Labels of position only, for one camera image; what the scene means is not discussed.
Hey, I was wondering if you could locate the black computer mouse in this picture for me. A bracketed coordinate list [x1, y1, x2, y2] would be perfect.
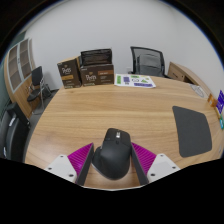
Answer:
[91, 127, 133, 181]

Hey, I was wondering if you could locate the wide brown cardboard box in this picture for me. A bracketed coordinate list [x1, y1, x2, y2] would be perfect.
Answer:
[78, 63, 115, 87]

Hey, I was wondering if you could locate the purple card box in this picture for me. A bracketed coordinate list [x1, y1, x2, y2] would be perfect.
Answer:
[215, 89, 224, 114]

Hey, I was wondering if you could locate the white printed sheet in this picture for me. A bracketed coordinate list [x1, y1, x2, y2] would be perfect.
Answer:
[114, 73, 157, 89]

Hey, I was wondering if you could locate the wooden side desk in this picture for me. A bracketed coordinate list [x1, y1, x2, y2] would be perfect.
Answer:
[167, 61, 213, 98]

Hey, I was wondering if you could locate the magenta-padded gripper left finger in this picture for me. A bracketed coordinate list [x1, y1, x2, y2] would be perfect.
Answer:
[44, 142, 95, 187]

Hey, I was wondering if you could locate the black mesh office chair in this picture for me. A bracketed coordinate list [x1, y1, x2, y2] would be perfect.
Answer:
[129, 46, 168, 78]

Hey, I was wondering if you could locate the round white disc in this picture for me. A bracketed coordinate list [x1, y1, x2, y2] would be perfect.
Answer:
[189, 83, 205, 98]

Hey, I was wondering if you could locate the wooden shelf cabinet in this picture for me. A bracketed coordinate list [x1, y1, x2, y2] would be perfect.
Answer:
[3, 37, 38, 118]

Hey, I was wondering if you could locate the orange box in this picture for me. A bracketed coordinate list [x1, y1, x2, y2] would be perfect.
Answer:
[207, 93, 219, 108]

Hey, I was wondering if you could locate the dark grey mouse pad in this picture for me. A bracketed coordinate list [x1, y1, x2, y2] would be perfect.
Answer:
[172, 105, 213, 159]

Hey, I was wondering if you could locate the black leather armchair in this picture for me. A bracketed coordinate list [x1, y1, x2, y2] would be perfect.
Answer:
[0, 102, 31, 163]

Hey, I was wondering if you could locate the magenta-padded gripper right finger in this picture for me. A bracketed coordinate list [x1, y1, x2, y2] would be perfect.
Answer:
[130, 142, 181, 186]

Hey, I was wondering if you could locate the black cardboard box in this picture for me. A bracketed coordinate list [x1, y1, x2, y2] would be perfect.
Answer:
[80, 48, 113, 67]

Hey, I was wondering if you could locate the black visitor chair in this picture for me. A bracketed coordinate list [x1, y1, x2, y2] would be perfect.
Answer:
[26, 65, 53, 111]

